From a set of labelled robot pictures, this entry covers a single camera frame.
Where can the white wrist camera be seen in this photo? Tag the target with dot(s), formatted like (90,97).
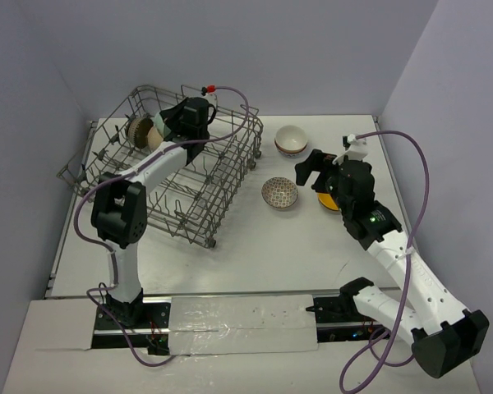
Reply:
(355,148)
(208,92)

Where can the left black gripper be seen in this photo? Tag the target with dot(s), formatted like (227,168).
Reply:
(174,121)

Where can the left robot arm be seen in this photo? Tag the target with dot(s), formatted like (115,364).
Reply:
(120,204)

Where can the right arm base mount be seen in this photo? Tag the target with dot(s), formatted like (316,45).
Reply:
(337,318)

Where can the white bowl stacked top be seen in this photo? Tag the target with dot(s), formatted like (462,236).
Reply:
(291,139)

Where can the teal glazed bowl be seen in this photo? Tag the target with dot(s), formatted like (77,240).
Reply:
(162,128)

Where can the grey wire dish rack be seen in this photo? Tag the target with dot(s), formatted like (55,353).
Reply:
(192,202)

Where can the yellow bowl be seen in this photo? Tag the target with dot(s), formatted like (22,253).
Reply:
(327,202)

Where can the white taped cover sheet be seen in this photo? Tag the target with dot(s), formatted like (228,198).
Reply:
(241,325)

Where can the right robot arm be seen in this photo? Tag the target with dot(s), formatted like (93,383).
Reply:
(441,331)

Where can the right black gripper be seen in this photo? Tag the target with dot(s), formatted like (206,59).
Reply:
(318,161)

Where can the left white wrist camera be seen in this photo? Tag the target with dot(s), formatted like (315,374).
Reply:
(208,92)

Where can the red blue patterned bowl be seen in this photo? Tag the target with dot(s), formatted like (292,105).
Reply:
(290,153)

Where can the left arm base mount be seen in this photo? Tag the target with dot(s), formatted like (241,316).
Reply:
(137,314)

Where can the brown ribbed bowl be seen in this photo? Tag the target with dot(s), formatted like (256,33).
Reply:
(138,130)

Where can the plain white bowl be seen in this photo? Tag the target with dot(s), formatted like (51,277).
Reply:
(154,138)

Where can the patterned mosaic bowl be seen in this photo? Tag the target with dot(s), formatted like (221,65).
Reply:
(279,192)

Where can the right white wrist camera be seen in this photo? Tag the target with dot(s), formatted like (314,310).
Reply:
(355,148)

